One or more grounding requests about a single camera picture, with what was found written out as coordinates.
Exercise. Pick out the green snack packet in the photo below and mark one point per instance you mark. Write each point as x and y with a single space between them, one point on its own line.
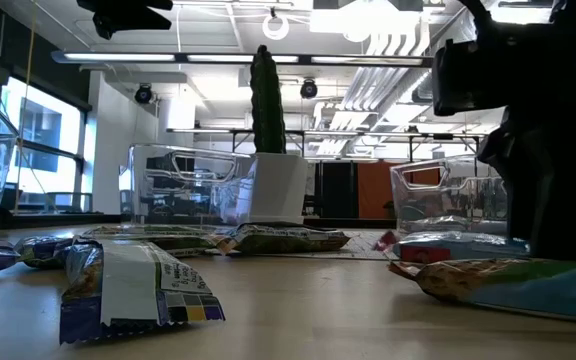
288 241

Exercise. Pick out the purple white granola bar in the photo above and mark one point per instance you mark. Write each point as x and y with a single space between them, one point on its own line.
128 285

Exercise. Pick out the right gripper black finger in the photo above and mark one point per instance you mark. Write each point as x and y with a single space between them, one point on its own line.
553 210

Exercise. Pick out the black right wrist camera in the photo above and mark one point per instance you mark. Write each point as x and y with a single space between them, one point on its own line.
468 77

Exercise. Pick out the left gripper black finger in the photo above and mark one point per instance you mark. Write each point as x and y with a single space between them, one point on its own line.
128 22

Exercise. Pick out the orange panel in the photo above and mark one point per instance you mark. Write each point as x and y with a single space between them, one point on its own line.
373 190

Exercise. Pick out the black cabinet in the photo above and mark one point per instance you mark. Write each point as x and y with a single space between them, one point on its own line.
338 190

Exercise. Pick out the overhead LED light bar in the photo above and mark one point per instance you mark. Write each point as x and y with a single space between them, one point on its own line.
118 57

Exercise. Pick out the green cactus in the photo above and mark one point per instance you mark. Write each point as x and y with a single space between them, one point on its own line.
268 100

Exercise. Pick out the ceiling light panel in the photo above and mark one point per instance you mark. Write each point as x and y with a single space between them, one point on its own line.
368 22

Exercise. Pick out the large bright window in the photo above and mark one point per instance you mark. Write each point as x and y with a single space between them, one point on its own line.
43 175

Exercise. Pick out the green brown granola bar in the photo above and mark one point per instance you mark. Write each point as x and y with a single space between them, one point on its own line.
143 232
468 282

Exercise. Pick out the silver corrugated air duct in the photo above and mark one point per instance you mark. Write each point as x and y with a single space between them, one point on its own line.
420 90

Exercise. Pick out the blue granola bar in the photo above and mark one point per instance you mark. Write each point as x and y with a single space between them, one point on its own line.
468 245

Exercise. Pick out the black ceiling spotlight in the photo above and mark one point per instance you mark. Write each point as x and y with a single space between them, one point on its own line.
308 89
143 94

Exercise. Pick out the white plant pot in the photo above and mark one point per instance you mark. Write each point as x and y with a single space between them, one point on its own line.
278 190

